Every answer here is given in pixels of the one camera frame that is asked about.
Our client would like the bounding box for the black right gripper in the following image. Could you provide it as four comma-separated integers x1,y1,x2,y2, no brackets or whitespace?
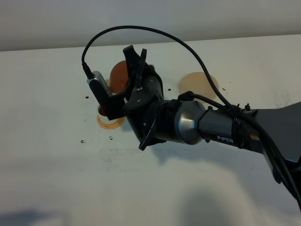
123,46,164,142

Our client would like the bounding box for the brown clay teapot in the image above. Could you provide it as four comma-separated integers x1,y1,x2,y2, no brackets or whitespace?
109,61,128,93

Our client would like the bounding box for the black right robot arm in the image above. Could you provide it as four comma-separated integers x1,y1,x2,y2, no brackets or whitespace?
123,46,301,202

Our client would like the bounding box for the beige round teapot coaster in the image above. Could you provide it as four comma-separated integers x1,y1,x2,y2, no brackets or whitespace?
179,72,217,100

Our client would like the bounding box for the white teacup rear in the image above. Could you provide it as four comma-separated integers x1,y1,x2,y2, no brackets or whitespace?
102,80,111,93

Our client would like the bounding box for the white teacup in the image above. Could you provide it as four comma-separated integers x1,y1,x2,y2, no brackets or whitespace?
102,80,111,93
98,106,107,117

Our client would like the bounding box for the white teacup front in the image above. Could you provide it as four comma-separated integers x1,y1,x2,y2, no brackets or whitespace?
98,106,107,117

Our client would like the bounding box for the orange coaster front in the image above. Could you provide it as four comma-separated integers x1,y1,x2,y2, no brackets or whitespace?
97,114,125,129

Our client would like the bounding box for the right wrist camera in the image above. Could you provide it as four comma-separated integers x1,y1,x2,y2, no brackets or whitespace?
87,71,126,120

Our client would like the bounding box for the black camera cable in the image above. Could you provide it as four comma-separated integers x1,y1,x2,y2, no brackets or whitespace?
81,25,301,203

